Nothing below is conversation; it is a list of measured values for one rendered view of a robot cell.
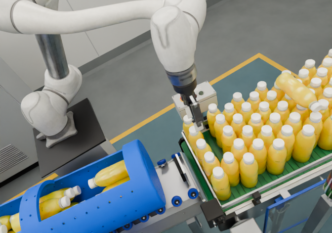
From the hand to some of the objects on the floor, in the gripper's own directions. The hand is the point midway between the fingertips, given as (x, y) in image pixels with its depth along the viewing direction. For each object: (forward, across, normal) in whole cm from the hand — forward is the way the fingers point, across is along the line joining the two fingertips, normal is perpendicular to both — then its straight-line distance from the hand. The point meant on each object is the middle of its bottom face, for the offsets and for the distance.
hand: (194, 118), depth 87 cm
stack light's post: (+126, +38, +26) cm, 134 cm away
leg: (+126, +9, -18) cm, 128 cm away
